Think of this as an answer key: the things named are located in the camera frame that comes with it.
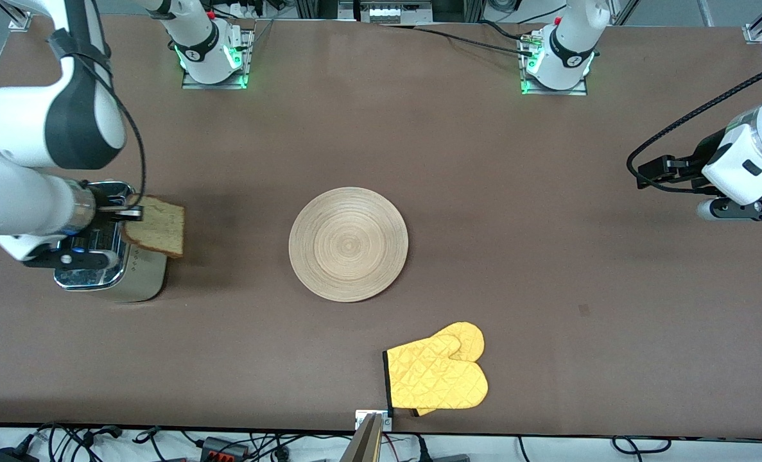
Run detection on brown bread slice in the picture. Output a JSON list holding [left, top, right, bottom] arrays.
[[121, 195, 186, 259]]

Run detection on round wooden plate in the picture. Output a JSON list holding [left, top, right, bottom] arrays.
[[288, 187, 410, 303]]

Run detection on chrome two-slot toaster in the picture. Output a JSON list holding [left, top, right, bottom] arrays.
[[53, 182, 171, 303]]

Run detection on white power strip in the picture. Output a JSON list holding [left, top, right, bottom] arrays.
[[225, 0, 266, 20]]

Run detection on black device red connectors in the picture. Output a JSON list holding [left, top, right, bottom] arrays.
[[201, 436, 250, 462]]

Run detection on yellow quilted oven mitt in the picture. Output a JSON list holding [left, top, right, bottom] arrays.
[[383, 321, 489, 417]]

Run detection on grey electrical box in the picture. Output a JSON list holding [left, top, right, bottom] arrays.
[[339, 0, 433, 25]]

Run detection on tan angled beam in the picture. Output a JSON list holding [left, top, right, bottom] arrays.
[[339, 413, 385, 462]]

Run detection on thick corrugated black cable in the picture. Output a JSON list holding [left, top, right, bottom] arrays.
[[480, 19, 532, 42]]

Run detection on long thin black cable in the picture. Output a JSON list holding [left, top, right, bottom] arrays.
[[413, 26, 535, 57]]

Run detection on looped black floor cable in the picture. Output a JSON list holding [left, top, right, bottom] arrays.
[[612, 435, 671, 458]]

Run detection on small metal edge bracket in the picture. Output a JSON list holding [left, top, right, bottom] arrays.
[[355, 409, 393, 432]]

